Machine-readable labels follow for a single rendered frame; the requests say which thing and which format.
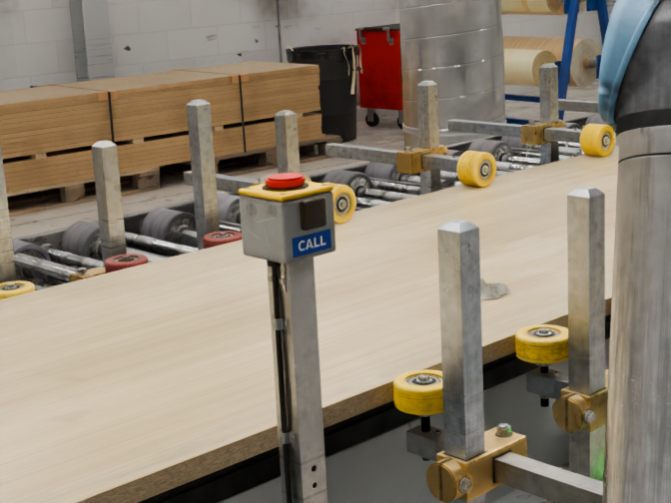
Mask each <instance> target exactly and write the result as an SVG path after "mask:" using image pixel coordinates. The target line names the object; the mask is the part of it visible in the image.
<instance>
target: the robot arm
mask: <svg viewBox="0 0 671 503"><path fill-rule="evenodd" d="M599 81H600V84H599V89H598V110H599V115H600V117H601V119H602V120H603V121H604V122H606V123H609V124H610V125H616V143H617V145H618V147H619V154H618V175H617V196H616V218H615V239H614V260H613V280H612V301H611V323H610V344H609V365H608V386H607V407H606V429H605V450H604V470H603V492H602V503H671V0H617V1H616V3H615V5H614V7H613V10H612V12H611V15H610V19H609V22H608V26H607V30H606V34H605V39H604V44H603V50H602V56H601V63H600V71H599Z"/></svg>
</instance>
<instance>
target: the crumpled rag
mask: <svg viewBox="0 0 671 503"><path fill-rule="evenodd" d="M480 289H481V299H491V298H495V299H497V298H500V295H501V294H504V293H507V294H509V293H511V292H510V290H509V289H508V287H507V286H506V284H505V283H502V282H497V283H486V282H485V280H484V278H483V279H480Z"/></svg>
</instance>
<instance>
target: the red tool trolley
mask: <svg viewBox="0 0 671 503"><path fill-rule="evenodd" d="M355 31H356V37H357V43H358V45H360V48H361V66H362V73H361V72H360V70H358V80H359V101H360V107H361V108H367V115H366V117H365V121H366V123H367V124H368V125H369V126H370V127H374V126H376V125H377V124H378V122H379V117H378V115H377V114H376V113H375V109H384V110H398V118H397V124H398V126H399V127H400V128H401V129H402V124H403V101H402V76H401V50H400V24H399V23H398V24H390V25H381V26H373V27H358V28H356V29H355Z"/></svg>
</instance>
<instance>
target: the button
mask: <svg viewBox="0 0 671 503"><path fill-rule="evenodd" d="M304 183H305V177H304V176H303V175H302V174H297V173H282V174H274V175H270V176H268V177H267V178H266V186H269V188H271V189H279V190H281V189H293V188H298V187H301V186H302V185H303V184H304Z"/></svg>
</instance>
